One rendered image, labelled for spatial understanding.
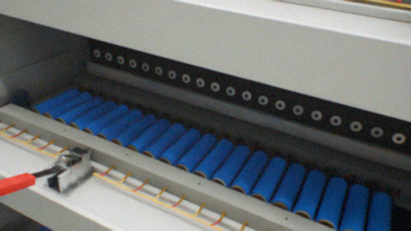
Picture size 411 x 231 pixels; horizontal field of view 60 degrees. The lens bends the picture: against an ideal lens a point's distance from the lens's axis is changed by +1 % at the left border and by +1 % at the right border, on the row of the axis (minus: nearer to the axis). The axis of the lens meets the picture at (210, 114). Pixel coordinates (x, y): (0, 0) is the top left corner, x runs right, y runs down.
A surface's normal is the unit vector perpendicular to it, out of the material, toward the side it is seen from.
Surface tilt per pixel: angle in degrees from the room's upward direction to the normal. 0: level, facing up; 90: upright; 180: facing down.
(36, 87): 90
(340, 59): 108
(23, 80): 90
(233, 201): 18
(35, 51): 90
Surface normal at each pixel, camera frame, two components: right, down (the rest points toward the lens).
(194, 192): -0.45, 0.42
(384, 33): 0.07, -0.86
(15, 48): 0.89, 0.28
